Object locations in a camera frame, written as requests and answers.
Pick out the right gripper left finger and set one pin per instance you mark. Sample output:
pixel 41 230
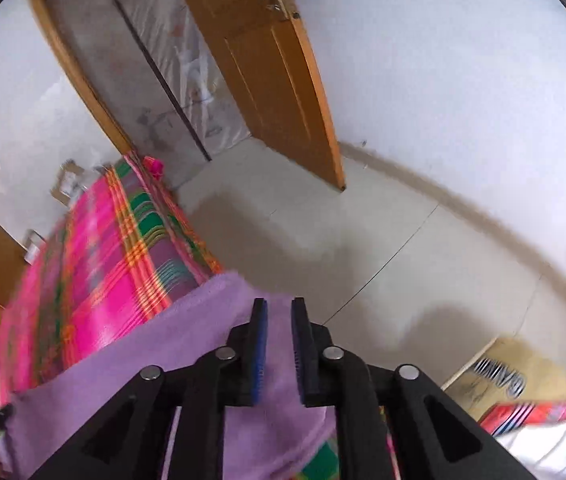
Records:
pixel 169 423

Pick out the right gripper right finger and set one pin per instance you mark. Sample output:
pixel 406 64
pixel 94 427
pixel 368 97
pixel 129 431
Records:
pixel 392 424

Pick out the purple fleece garment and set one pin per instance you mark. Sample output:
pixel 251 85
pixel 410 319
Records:
pixel 273 440

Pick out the folded plaid bedding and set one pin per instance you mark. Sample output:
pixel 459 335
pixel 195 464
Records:
pixel 506 417

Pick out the printed cardboard box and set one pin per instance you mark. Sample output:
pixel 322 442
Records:
pixel 507 371

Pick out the white small box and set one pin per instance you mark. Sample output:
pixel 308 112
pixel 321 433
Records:
pixel 33 244

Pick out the pink plaid bed sheet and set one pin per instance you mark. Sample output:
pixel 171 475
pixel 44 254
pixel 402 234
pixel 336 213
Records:
pixel 123 254

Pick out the brown cardboard box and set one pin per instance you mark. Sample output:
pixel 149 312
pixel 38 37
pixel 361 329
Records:
pixel 72 181

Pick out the plastic door curtain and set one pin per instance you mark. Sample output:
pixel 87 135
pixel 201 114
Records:
pixel 151 67

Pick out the wooden door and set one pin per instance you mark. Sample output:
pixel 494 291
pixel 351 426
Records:
pixel 265 56

